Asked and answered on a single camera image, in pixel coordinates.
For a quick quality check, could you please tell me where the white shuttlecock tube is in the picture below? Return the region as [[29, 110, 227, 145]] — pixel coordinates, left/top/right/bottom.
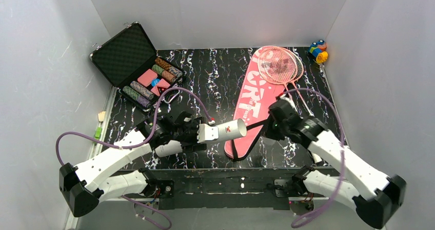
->
[[155, 119, 247, 157]]

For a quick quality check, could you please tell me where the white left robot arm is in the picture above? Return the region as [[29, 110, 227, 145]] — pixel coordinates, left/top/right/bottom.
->
[[60, 111, 211, 217]]

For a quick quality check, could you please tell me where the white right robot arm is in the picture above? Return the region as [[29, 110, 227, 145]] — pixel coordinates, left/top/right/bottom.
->
[[266, 100, 407, 229]]

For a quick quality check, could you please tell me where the pink badminton racket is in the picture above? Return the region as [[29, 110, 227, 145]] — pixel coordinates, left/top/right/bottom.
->
[[290, 52, 313, 116], [257, 46, 296, 90]]

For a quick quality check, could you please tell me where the pink racket cover bag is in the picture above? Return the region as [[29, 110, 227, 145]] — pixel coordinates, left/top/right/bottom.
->
[[225, 46, 290, 161]]

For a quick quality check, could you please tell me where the beige wooden block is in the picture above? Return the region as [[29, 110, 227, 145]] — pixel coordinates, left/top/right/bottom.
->
[[97, 111, 106, 122]]

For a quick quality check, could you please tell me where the black poker chip case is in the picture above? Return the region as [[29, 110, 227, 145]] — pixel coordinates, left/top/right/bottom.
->
[[89, 22, 187, 112]]

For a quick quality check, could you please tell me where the black front mounting base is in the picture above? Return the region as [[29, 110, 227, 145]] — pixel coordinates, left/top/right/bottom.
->
[[140, 168, 300, 210]]

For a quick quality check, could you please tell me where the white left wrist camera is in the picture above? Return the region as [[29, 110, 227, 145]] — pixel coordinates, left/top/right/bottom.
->
[[197, 124, 219, 143]]

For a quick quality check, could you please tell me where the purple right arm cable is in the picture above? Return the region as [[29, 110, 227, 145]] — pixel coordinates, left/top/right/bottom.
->
[[282, 87, 346, 229]]

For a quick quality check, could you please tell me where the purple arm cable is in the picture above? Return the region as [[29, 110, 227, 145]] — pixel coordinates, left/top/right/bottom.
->
[[56, 87, 217, 230], [282, 87, 346, 229]]

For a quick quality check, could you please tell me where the green clip on rail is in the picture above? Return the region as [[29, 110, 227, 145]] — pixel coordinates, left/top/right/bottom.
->
[[94, 127, 102, 140]]

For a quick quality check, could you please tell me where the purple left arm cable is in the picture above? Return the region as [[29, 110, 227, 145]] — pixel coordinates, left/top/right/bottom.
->
[[56, 87, 217, 230]]

